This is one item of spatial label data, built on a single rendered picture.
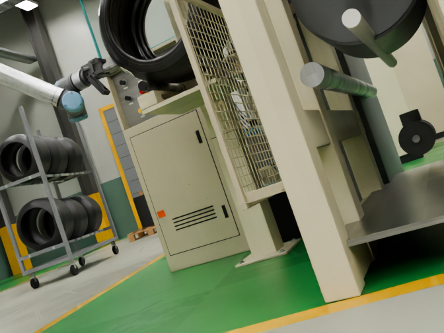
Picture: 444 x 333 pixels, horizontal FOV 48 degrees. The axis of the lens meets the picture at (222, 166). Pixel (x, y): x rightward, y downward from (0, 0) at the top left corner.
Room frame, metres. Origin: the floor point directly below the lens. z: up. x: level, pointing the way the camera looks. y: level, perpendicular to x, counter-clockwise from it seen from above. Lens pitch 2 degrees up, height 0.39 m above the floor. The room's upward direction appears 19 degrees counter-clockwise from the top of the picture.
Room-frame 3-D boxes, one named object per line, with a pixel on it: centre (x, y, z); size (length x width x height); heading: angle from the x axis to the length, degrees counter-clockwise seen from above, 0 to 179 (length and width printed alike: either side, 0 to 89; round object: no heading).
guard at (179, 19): (1.87, -0.20, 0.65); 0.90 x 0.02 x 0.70; 156
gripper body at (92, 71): (2.31, 0.41, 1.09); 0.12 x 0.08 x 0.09; 66
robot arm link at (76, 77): (2.35, 0.49, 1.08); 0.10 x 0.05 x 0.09; 156
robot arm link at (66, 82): (2.38, 0.57, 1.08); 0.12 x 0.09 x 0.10; 66
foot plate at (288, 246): (2.45, -0.08, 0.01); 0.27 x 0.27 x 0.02; 66
